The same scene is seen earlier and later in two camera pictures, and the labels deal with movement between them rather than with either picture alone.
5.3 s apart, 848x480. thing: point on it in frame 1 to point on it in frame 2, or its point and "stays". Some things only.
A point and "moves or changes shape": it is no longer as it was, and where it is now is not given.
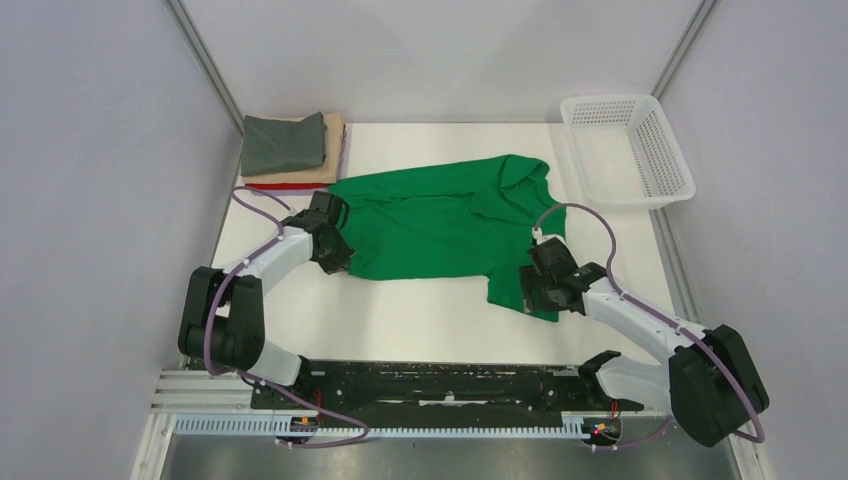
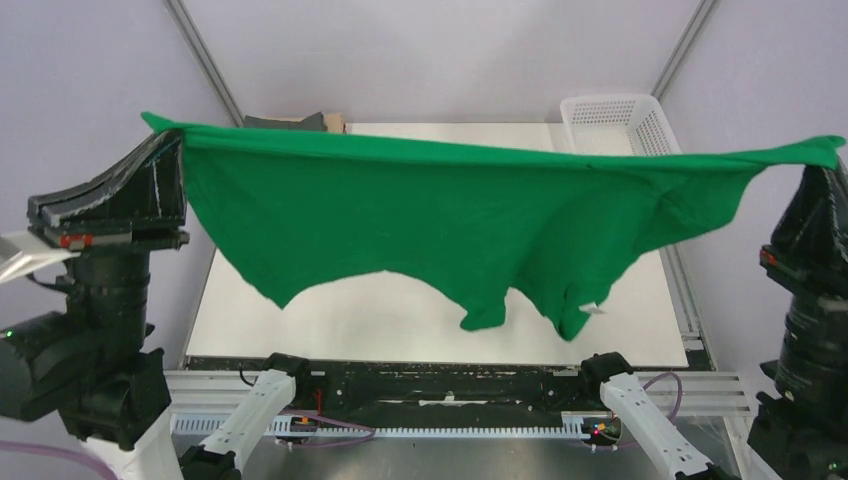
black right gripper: (530, 285) to (812, 231)
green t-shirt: (477, 221) moves or changes shape
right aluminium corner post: (700, 14) stays
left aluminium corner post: (204, 62) stays
